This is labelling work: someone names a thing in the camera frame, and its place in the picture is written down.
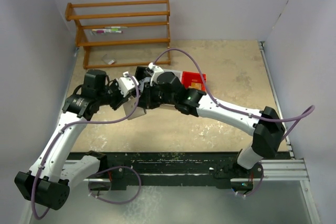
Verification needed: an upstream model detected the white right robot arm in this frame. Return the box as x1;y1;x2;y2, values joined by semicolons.
139;72;285;169

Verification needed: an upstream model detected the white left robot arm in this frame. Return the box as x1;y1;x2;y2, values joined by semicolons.
14;70;139;210

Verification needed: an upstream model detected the gold VIP cards stack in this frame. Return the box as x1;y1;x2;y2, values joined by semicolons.
190;82;202;90

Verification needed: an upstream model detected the black plastic bin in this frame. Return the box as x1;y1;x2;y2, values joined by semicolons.
134;66;152;87

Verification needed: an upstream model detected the white plastic bin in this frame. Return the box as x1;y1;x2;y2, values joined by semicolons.
171;70;183;81

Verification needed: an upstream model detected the clear plastic piece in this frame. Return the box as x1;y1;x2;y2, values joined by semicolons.
101;54;116;65

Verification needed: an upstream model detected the red plastic bin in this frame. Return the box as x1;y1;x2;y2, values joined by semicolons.
182;71;205;91

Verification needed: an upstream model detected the wooden shelf rack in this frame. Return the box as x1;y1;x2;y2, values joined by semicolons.
65;0;171;70

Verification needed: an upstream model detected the green marker pen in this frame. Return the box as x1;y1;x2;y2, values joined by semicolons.
104;26;128;30

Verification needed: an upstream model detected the pink marker pen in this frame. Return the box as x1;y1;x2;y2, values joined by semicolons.
91;29;123;34

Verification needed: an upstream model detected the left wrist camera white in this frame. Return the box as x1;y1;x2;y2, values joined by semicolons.
117;71;139;98

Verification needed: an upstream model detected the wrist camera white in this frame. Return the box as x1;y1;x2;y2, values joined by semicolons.
117;71;139;98
148;62;164;85

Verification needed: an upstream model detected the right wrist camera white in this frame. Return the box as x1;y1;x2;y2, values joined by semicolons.
148;62;164;85

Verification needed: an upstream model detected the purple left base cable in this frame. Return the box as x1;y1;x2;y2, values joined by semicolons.
88;165;142;204

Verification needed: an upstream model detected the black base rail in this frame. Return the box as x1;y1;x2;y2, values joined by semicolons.
89;152;261;191

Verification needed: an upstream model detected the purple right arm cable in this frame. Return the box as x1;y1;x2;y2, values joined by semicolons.
153;48;316;141

